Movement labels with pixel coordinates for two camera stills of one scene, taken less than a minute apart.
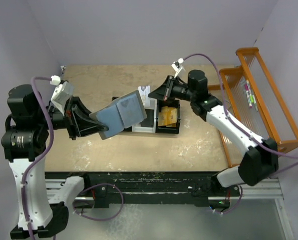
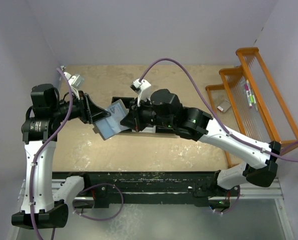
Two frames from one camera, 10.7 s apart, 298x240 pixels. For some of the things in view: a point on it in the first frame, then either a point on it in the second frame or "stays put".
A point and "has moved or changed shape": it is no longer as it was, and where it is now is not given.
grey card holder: (120, 114) has moved or changed shape
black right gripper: (165, 92) → (134, 112)
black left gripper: (78, 121) → (89, 112)
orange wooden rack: (251, 96) stays put
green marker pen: (253, 101) stays put
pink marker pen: (247, 88) stays put
